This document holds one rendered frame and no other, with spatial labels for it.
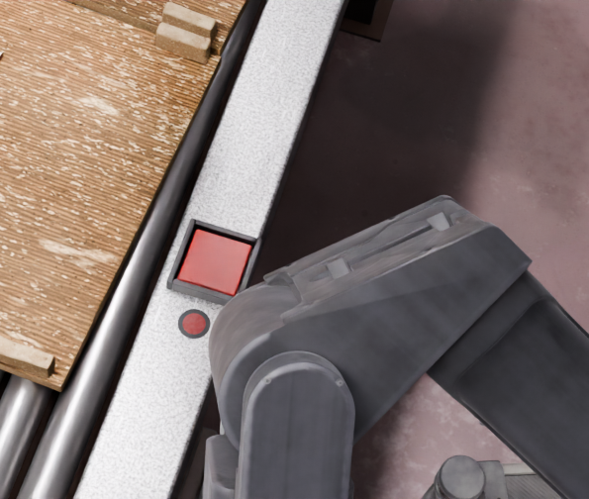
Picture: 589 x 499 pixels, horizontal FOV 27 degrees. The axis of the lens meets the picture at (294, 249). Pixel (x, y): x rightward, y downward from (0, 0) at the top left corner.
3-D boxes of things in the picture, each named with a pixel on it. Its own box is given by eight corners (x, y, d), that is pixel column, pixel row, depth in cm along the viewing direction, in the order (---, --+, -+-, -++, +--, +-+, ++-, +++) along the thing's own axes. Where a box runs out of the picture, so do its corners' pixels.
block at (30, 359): (57, 365, 116) (54, 353, 114) (49, 382, 115) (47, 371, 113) (-1, 344, 117) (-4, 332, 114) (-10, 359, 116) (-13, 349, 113)
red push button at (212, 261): (251, 250, 126) (252, 245, 125) (234, 302, 123) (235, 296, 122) (195, 234, 126) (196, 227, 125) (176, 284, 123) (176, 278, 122)
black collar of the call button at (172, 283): (261, 247, 126) (262, 239, 125) (239, 311, 123) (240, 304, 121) (190, 225, 127) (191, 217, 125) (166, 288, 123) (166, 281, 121)
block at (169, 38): (212, 52, 134) (213, 38, 132) (206, 65, 133) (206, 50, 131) (160, 35, 135) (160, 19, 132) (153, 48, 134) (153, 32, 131)
